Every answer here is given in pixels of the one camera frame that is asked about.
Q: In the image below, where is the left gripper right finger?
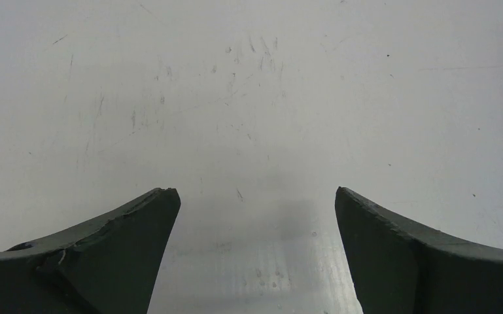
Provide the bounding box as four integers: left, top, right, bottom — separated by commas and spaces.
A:
335, 187, 503, 313

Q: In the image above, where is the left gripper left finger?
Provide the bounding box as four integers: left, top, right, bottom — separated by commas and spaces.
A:
0, 188, 181, 313

